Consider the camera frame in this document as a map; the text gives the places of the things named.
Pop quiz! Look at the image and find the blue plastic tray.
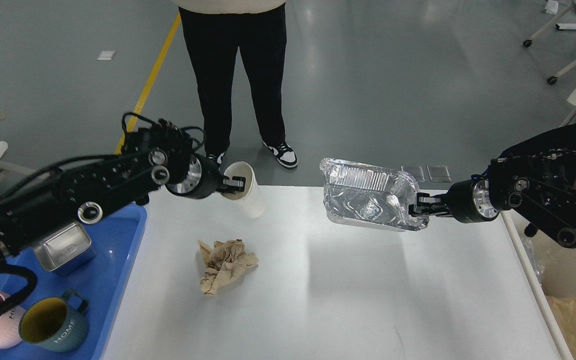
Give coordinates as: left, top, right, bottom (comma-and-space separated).
0, 203, 147, 360

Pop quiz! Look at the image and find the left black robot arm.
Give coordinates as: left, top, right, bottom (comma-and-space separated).
0, 115, 252, 316

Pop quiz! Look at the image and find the brown paper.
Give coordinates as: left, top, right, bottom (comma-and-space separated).
198, 239, 259, 296

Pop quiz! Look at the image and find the teal mug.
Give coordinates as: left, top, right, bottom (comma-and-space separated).
18, 289, 90, 353

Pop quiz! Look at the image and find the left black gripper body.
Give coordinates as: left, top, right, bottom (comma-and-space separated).
166, 154, 225, 199

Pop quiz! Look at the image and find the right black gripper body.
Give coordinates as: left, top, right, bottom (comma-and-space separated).
445, 178, 499, 224

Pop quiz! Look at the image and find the aluminium foil tray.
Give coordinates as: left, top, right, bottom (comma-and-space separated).
318, 158, 430, 231

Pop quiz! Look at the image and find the stainless steel box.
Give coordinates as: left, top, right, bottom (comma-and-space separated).
30, 222, 97, 277

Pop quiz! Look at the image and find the white plastic bin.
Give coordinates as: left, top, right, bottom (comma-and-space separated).
500, 210, 576, 360

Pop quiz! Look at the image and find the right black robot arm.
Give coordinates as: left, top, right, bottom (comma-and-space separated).
407, 149, 576, 249

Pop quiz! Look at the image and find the white paper cup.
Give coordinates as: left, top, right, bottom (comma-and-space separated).
221, 161, 266, 219

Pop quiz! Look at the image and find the standing person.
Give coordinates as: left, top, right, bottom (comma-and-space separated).
170, 0, 299, 170

